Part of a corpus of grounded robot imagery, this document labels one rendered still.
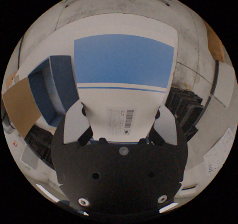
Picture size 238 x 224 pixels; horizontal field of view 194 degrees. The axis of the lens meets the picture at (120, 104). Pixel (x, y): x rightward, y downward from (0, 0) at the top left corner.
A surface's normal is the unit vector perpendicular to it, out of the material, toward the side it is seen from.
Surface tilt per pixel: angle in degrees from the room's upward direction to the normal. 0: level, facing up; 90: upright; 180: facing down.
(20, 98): 90
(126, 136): 0
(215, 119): 90
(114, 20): 0
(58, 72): 90
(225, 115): 90
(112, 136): 0
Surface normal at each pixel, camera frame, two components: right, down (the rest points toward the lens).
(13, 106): 1.00, 0.00
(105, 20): 0.00, 0.53
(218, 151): -1.00, -0.04
